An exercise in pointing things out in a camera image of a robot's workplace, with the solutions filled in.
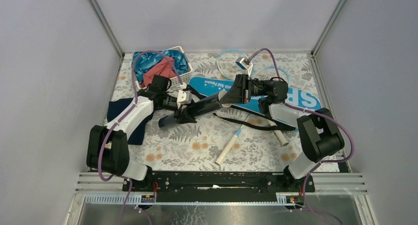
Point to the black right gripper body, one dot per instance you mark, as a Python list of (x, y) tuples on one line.
[(258, 87)]

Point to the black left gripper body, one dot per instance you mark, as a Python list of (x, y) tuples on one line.
[(168, 103)]

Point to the white plastic tube cap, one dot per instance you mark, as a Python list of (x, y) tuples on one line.
[(221, 95)]

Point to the black shuttlecock tube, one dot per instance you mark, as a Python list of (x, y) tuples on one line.
[(204, 106)]

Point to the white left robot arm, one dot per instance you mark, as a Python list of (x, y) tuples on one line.
[(108, 149)]

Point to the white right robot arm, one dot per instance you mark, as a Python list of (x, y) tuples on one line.
[(318, 131)]

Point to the floral patterned table mat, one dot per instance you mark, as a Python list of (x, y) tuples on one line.
[(196, 146)]

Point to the salmon pink towel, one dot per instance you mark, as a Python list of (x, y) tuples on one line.
[(163, 68)]

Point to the white perforated plastic basket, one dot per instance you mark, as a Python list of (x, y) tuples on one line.
[(184, 77)]

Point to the teal leaf-patterned cloth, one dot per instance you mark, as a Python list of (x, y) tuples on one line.
[(147, 61)]

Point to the blue racket cover bag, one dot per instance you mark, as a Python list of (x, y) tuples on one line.
[(297, 97)]

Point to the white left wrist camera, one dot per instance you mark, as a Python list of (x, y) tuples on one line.
[(184, 97)]

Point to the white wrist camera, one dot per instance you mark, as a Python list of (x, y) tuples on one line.
[(184, 97), (245, 65)]

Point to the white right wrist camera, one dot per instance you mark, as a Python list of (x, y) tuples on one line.
[(245, 65)]

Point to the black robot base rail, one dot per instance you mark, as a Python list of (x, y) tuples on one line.
[(211, 186)]

